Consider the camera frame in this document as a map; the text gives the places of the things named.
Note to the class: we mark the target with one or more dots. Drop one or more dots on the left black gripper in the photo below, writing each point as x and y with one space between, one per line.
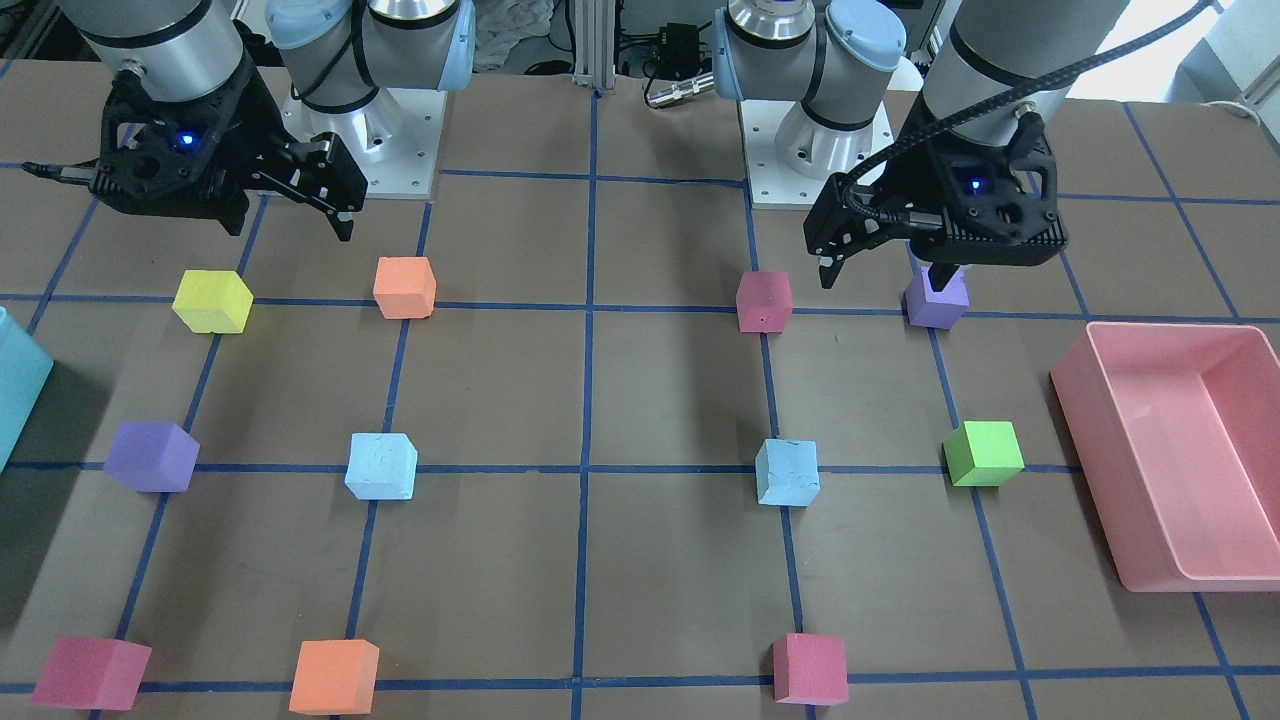
918 172

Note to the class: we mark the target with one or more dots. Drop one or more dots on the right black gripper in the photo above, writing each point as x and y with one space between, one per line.
249 128

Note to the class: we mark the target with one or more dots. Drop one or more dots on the light blue block arm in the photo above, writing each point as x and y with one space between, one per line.
787 472
381 466

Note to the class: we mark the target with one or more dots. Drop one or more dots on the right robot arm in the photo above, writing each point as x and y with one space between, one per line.
339 54

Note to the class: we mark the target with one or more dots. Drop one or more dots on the purple block near base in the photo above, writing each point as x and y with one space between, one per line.
936 309

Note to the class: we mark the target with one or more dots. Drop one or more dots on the orange block far row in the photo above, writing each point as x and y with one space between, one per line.
404 288

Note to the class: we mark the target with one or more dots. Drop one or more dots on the orange block row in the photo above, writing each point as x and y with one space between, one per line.
404 288
335 678

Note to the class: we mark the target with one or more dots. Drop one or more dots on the crimson block far row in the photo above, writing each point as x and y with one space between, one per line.
764 302

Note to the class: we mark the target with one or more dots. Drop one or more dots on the crimson block row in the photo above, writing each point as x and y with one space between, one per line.
810 669
764 302

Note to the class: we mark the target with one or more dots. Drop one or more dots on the yellow foam block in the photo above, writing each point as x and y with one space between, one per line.
213 301

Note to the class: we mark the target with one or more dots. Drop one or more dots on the green foam block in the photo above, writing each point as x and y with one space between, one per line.
983 454

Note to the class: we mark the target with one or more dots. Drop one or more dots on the silver metal connector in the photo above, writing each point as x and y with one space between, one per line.
680 91

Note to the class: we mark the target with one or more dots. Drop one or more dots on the black power box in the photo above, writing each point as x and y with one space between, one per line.
675 44

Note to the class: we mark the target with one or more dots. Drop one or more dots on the pink plastic bin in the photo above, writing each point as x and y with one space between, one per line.
1177 430

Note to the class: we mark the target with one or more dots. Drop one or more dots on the teal plastic bin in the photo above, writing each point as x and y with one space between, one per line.
25 367

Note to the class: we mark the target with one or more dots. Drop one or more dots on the crimson block near row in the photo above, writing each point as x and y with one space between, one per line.
810 669

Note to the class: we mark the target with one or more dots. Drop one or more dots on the orange block near row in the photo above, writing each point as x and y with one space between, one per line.
335 678

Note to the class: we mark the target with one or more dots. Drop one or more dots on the crimson block near corner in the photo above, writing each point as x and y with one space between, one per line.
92 674

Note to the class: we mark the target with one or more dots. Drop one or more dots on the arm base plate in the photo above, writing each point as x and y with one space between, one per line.
790 156
400 150

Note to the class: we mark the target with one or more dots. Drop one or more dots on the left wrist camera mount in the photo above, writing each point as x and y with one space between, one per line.
997 204

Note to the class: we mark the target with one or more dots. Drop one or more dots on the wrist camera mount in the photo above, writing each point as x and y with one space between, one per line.
997 204
175 159

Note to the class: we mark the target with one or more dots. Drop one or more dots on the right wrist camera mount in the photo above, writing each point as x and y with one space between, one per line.
175 159

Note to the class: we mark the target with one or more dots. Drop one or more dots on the aluminium frame post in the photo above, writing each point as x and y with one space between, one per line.
595 43

